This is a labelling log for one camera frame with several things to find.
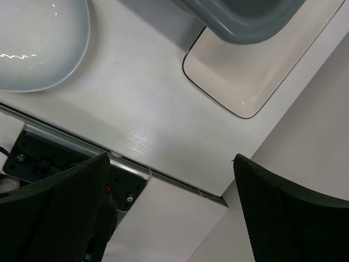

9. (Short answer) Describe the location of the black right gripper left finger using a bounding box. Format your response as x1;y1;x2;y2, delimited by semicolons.
1;153;110;261

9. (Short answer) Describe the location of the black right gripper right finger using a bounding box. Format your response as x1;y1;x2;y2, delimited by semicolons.
233;154;348;261

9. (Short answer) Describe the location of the rectangular white plate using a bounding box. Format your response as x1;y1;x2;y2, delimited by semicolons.
182;1;344;119

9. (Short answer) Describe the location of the large oval white plate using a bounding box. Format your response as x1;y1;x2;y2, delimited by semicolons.
1;1;91;93

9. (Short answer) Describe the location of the grey plastic bin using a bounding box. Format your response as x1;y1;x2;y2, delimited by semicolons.
174;0;305;45

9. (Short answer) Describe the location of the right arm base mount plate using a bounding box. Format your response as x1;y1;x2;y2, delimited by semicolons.
3;131;149;212

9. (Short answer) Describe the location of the aluminium table edge rail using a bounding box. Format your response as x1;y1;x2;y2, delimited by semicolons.
1;104;227;206

